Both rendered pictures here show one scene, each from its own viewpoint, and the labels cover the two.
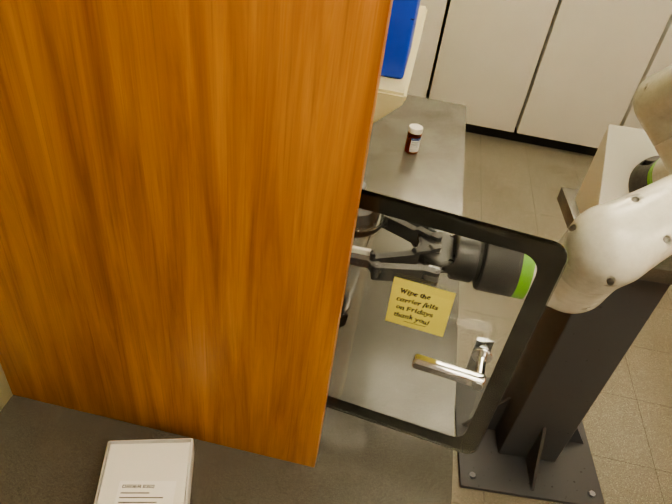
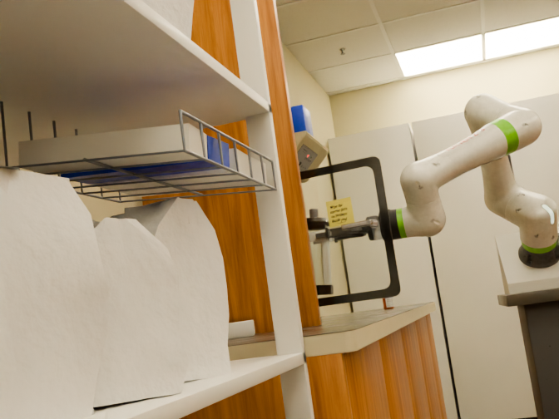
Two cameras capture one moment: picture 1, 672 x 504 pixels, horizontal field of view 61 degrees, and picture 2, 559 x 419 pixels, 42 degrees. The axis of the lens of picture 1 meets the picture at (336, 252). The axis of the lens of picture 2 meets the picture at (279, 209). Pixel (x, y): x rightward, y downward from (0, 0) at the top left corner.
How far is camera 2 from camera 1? 1.75 m
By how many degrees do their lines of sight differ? 48
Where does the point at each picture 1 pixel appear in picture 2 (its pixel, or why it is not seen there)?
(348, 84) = (281, 116)
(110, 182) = not seen: hidden behind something
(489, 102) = (516, 391)
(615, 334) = not seen: outside the picture
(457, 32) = (459, 337)
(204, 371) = (254, 273)
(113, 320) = not seen: hidden behind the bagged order
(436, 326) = (350, 218)
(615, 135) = (501, 239)
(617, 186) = (512, 261)
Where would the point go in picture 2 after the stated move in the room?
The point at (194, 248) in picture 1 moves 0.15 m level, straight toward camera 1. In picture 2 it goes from (243, 199) to (248, 190)
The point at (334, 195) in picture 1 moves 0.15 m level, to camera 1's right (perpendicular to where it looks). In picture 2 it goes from (287, 155) to (338, 145)
